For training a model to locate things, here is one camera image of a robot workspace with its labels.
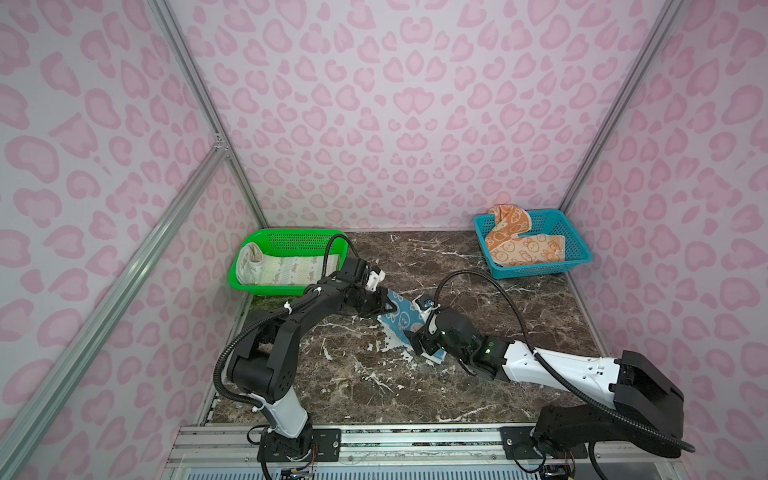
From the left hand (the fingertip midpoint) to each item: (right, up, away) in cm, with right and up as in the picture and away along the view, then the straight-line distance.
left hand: (398, 303), depth 87 cm
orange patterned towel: (+41, +17, +27) cm, 52 cm away
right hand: (+5, -3, -7) cm, 9 cm away
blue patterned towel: (+2, -5, +2) cm, 5 cm away
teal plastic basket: (+55, +27, +27) cm, 67 cm away
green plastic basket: (-42, +20, +31) cm, 56 cm away
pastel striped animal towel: (-47, +10, +11) cm, 49 cm away
